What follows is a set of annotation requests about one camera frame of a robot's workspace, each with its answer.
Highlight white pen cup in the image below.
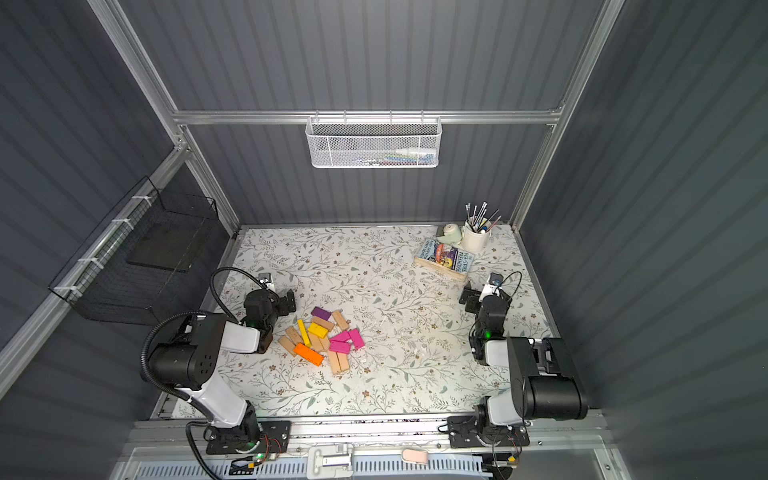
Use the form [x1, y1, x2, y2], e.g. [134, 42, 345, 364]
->
[459, 223, 490, 255]

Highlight magenta block right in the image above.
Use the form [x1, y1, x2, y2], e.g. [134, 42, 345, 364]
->
[349, 329, 365, 350]

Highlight magenta block upper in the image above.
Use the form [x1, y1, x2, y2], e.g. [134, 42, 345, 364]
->
[330, 331, 351, 343]

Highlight magenta block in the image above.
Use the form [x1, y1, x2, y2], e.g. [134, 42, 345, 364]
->
[349, 329, 365, 350]
[330, 331, 351, 343]
[329, 340, 352, 355]

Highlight pink eraser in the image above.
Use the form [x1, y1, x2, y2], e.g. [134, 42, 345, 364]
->
[401, 448, 429, 465]

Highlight natural wood block by purple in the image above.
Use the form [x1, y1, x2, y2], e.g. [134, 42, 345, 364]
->
[312, 316, 335, 331]

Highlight white tape roll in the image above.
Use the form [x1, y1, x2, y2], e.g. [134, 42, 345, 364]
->
[436, 223, 462, 245]

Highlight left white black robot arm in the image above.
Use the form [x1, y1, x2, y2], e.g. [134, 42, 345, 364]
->
[139, 266, 296, 455]

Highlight orange block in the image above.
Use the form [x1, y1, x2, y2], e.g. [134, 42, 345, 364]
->
[293, 344, 324, 366]

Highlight black wire side basket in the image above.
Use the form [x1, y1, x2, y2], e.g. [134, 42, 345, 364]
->
[49, 168, 229, 326]

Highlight natural wood block pair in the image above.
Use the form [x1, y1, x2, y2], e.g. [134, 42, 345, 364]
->
[327, 351, 350, 375]

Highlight magenta block lower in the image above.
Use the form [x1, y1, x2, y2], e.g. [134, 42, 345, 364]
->
[329, 340, 352, 355]

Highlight white wire wall basket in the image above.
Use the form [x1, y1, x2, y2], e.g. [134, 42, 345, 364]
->
[305, 117, 443, 169]

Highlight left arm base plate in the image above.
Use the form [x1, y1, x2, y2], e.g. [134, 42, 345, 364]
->
[203, 421, 292, 458]

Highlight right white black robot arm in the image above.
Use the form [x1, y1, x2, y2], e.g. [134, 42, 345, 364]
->
[459, 284, 589, 433]

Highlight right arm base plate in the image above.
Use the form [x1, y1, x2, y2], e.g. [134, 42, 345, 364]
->
[447, 415, 530, 449]

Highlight natural wood block long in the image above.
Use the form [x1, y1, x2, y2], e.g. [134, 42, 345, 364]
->
[332, 310, 350, 331]

